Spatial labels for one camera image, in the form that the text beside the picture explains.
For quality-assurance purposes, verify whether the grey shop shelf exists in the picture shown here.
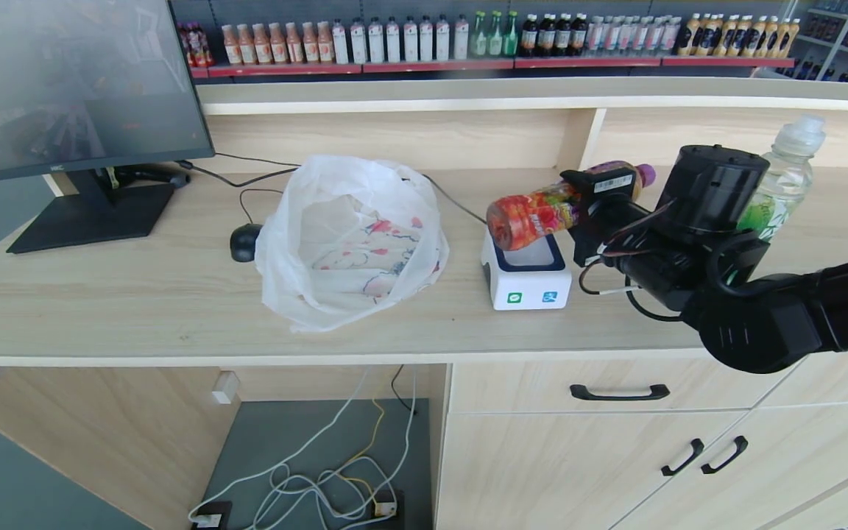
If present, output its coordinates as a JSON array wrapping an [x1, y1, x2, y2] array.
[[752, 0, 848, 86]]

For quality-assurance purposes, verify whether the black shop shelf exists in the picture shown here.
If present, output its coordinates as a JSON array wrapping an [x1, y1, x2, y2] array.
[[171, 0, 800, 80]]

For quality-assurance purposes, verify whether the small white wall box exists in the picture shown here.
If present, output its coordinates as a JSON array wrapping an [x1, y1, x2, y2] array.
[[211, 371, 240, 405]]

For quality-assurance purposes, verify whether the narrow wooden drawer black handle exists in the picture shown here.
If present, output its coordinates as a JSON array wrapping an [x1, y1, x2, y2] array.
[[761, 346, 848, 409]]

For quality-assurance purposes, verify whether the thin black mouse cable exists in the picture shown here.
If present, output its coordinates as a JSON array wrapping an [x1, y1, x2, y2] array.
[[238, 188, 285, 226]]

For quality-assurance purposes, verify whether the yellow cable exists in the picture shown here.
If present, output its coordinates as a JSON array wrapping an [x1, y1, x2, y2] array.
[[336, 397, 388, 505]]

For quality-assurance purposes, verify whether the white cable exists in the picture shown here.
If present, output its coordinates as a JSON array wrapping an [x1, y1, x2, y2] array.
[[188, 366, 419, 530]]

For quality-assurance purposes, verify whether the black handheld scanner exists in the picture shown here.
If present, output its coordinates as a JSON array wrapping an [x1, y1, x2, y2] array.
[[109, 165, 191, 189]]

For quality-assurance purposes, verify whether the white barcode scanner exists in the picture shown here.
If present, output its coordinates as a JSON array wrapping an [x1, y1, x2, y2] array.
[[480, 227, 573, 312]]

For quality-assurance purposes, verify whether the black computer mouse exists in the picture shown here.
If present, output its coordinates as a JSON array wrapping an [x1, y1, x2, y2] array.
[[230, 223, 265, 264]]

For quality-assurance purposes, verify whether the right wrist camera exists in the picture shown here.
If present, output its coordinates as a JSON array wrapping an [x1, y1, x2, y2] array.
[[560, 167, 640, 222]]

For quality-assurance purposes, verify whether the red drink bottle purple cap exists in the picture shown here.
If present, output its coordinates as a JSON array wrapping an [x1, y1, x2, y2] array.
[[486, 161, 657, 252]]

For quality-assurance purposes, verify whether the wide wooden drawer black handle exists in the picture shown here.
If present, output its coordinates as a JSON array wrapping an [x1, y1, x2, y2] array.
[[449, 360, 794, 414]]

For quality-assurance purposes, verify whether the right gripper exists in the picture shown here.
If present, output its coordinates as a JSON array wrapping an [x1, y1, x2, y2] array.
[[573, 196, 662, 269]]

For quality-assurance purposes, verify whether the black floor cable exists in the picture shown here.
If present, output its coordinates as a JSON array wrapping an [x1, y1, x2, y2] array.
[[391, 364, 419, 417]]

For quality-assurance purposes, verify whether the clear bottle with green label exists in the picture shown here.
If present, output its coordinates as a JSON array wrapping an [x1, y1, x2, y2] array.
[[736, 113, 827, 243]]

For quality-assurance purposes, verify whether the white plastic shopping bag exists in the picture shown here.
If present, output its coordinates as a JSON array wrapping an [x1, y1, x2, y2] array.
[[254, 154, 451, 334]]

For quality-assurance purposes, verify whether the black power strip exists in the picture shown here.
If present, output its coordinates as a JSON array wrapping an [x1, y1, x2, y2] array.
[[189, 500, 234, 530]]

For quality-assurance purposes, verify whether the black computer monitor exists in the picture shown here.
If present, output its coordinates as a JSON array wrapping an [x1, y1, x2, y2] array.
[[0, 0, 216, 255]]

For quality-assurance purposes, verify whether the white pack with pink print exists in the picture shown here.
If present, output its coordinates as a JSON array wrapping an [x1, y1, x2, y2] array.
[[311, 216, 442, 298]]

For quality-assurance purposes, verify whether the wooden cupboard door black handle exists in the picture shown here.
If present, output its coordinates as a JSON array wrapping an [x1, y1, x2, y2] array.
[[612, 400, 848, 530], [434, 410, 747, 530]]

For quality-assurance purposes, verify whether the black scanner cable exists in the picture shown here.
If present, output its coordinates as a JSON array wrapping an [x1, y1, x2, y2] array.
[[177, 152, 489, 226]]

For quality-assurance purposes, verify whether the wooden counter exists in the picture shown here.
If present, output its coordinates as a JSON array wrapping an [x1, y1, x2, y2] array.
[[0, 77, 848, 530]]

